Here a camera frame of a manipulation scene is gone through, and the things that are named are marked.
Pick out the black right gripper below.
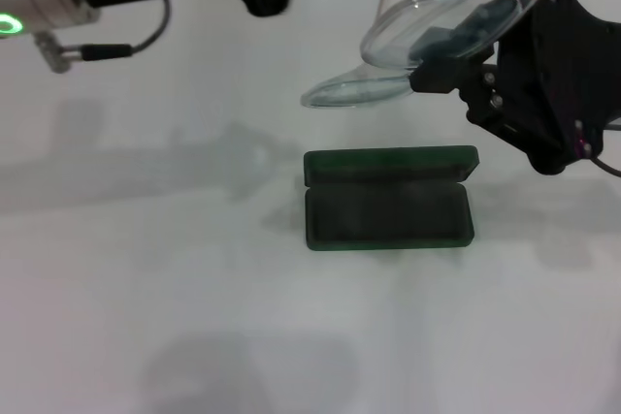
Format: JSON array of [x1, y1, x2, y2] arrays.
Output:
[[409, 0, 621, 176]]

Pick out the clear white glasses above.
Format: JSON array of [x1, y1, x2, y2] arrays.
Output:
[[300, 0, 555, 110]]

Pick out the green glasses case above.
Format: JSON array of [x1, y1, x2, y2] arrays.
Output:
[[303, 144, 480, 253]]

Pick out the left gripper grey cable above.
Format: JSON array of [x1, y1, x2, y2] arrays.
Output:
[[32, 0, 172, 75]]

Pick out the gripper grey cable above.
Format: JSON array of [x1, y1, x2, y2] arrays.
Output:
[[592, 155, 621, 175], [32, 0, 172, 75]]

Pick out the right gripper grey cable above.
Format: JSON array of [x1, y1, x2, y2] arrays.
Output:
[[592, 155, 621, 175]]

